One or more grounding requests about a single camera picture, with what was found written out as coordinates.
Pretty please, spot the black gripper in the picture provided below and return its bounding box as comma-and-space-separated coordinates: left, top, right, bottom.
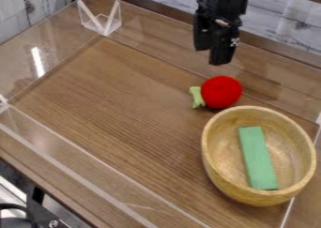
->
192, 0, 248, 66

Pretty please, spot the red plush fruit green leaf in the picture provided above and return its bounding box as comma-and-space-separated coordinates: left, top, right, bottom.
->
189, 76, 243, 109

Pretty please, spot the wooden bowl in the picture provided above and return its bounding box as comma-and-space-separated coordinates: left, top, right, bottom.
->
201, 106, 316, 206

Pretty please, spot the green rectangular block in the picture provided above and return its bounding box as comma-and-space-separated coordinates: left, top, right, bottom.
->
238, 127, 278, 190

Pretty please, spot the black table leg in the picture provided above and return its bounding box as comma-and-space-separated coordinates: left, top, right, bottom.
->
29, 186, 45, 205

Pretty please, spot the clear acrylic corner bracket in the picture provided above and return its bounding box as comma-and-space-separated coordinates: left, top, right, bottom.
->
76, 0, 121, 37

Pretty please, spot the clear acrylic tray wall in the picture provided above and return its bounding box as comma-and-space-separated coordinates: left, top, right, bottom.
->
0, 96, 209, 228

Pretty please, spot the black cable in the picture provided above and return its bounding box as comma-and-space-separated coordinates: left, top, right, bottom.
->
0, 203, 34, 228

